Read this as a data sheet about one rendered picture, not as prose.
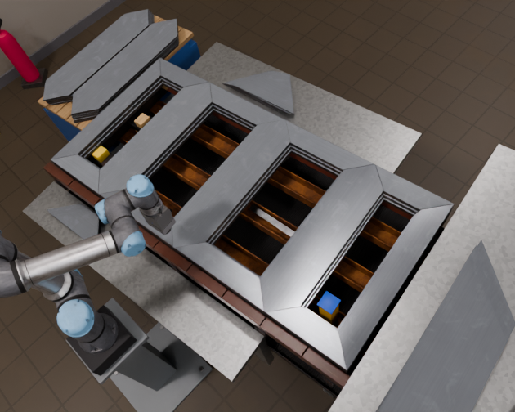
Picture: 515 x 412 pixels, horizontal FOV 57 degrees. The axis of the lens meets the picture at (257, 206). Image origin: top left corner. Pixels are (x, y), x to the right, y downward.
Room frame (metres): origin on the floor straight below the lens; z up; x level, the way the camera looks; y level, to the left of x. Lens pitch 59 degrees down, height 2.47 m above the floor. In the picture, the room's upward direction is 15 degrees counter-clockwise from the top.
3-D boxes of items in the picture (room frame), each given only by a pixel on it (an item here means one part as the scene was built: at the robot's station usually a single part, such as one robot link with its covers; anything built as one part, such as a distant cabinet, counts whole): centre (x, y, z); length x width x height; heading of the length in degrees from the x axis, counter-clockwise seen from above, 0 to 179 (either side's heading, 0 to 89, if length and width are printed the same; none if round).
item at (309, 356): (0.86, 0.37, 0.80); 1.62 x 0.04 x 0.06; 40
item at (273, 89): (1.66, -0.20, 0.77); 0.45 x 0.20 x 0.04; 40
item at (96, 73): (2.05, 0.53, 0.82); 0.80 x 0.40 x 0.06; 130
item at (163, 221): (0.91, 0.34, 1.07); 0.10 x 0.09 x 0.16; 131
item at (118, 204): (0.86, 0.44, 1.22); 0.11 x 0.11 x 0.08; 17
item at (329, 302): (0.50, -0.15, 0.88); 0.06 x 0.06 x 0.02; 40
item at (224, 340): (0.94, 0.59, 0.66); 1.30 x 0.20 x 0.03; 40
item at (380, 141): (1.55, -0.30, 0.73); 1.20 x 0.26 x 0.03; 40
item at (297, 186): (1.23, -0.08, 0.70); 1.66 x 0.08 x 0.05; 40
